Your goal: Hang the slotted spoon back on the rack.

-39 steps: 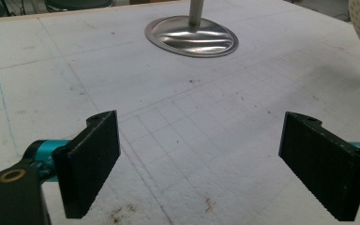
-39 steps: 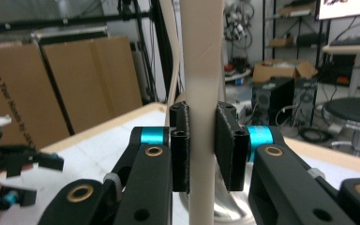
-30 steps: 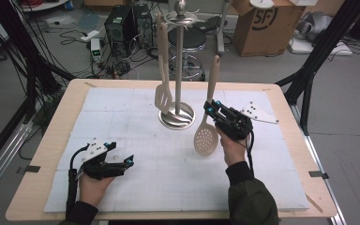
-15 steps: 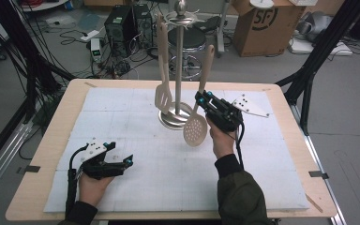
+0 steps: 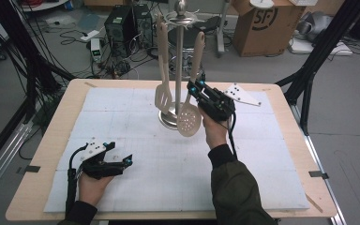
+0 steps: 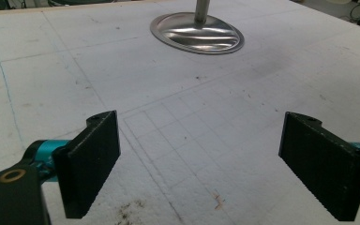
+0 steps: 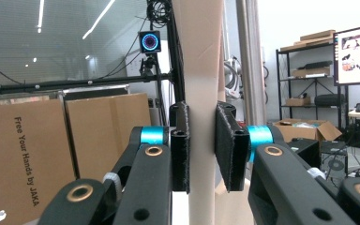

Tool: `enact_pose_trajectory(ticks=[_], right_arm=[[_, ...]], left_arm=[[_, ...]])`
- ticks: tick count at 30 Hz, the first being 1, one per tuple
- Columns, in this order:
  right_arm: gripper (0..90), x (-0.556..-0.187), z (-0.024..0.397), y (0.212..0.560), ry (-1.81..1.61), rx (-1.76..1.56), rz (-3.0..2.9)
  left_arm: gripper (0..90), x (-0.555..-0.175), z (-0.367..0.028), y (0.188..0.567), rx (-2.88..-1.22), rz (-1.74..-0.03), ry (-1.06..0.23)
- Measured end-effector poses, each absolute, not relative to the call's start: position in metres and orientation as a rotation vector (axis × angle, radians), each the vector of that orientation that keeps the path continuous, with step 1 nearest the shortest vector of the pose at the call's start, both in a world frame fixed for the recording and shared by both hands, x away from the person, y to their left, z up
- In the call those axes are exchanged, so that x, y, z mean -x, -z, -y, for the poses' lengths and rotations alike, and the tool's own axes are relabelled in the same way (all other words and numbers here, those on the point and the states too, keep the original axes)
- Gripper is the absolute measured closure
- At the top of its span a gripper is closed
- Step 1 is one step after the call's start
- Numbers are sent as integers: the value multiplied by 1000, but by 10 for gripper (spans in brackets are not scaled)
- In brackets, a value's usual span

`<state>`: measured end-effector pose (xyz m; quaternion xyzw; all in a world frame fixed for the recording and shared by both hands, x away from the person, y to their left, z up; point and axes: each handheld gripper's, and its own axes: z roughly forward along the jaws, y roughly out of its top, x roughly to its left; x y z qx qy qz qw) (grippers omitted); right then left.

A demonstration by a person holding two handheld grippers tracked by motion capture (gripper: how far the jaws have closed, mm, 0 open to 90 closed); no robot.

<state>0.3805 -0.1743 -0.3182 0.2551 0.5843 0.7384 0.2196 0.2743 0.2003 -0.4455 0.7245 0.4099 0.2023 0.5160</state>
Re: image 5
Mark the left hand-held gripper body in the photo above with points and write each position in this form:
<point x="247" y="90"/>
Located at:
<point x="98" y="168"/>

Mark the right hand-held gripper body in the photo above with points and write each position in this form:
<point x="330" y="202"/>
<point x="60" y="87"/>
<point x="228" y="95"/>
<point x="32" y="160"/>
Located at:
<point x="218" y="104"/>

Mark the beige perforated skimmer spoon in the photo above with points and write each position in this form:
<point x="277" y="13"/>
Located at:
<point x="189" y="120"/>

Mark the beige slotted spatula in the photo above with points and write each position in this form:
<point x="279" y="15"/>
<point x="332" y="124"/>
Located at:
<point x="163" y="98"/>

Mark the metal utensil stand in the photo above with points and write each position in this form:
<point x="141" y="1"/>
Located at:
<point x="178" y="62"/>

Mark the beige solid spatula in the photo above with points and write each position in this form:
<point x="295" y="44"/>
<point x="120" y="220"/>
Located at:
<point x="158" y="37"/>

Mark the person's left hand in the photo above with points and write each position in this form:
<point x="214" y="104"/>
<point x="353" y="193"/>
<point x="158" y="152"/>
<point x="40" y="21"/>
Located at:
<point x="92" y="189"/>

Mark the person's right hand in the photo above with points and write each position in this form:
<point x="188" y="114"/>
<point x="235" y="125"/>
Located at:
<point x="215" y="132"/>

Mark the white grid mat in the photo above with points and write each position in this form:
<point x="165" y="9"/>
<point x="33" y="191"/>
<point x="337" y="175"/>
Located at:
<point x="137" y="187"/>

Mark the black round stool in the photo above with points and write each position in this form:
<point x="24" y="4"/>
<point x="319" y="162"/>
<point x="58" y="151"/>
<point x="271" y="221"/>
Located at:
<point x="187" y="39"/>

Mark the white metal stand pole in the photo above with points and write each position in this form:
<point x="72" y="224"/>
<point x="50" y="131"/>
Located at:
<point x="221" y="31"/>

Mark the black tape strip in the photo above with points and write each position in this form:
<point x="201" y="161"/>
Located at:
<point x="31" y="169"/>
<point x="318" y="174"/>

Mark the brown cardboard box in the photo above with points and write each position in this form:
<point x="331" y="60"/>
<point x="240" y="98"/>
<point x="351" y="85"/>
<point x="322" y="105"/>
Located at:
<point x="262" y="34"/>

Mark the slim black computer tower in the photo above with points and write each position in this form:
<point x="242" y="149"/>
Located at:
<point x="143" y="25"/>

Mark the large black computer tower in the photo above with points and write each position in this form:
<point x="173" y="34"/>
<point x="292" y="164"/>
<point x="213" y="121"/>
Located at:
<point x="120" y="29"/>

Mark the white device with green display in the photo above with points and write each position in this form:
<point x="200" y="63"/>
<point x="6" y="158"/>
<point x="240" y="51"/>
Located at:
<point x="96" y="50"/>

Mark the white round disc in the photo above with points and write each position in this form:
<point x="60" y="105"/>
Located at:
<point x="262" y="3"/>

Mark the white flat board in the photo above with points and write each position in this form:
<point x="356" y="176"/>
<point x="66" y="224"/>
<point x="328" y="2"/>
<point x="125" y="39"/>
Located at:
<point x="306" y="47"/>

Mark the white power strip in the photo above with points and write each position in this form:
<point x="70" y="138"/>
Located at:
<point x="89" y="35"/>

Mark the grey bag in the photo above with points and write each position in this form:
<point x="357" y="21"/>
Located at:
<point x="315" y="25"/>

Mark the aluminium rail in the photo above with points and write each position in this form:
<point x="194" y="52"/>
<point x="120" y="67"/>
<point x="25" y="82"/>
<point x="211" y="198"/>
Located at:
<point x="3" y="165"/>
<point x="322" y="175"/>

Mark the black frame post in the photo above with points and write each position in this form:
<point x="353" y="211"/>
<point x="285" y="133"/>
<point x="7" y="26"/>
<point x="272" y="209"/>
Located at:
<point x="312" y="62"/>

